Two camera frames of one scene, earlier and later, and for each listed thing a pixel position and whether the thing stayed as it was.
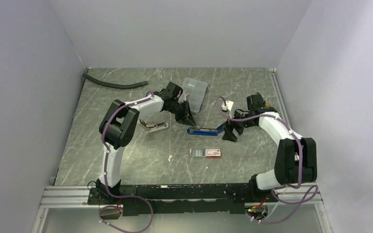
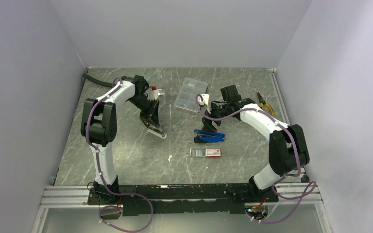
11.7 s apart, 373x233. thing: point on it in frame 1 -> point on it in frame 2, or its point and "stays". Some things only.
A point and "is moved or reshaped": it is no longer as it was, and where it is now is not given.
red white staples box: x=209 y=153 stays
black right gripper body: x=238 y=126 -> x=209 y=123
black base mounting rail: x=144 y=198 stays
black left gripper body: x=181 y=112 -> x=148 y=108
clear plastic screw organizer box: x=195 y=91 stays
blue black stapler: x=201 y=131 is moved or reshaped
